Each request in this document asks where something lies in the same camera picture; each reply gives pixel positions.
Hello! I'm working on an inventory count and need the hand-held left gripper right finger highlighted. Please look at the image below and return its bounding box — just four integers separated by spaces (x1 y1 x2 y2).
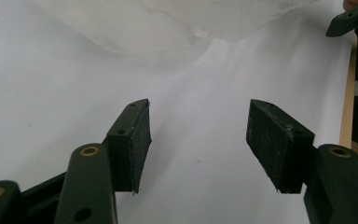
245 99 317 194

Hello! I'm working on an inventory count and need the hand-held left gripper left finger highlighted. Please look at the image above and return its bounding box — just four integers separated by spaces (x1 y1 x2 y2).
102 98 153 194

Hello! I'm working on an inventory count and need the clear plastic bag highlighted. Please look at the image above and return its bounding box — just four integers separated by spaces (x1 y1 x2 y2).
34 0 320 58

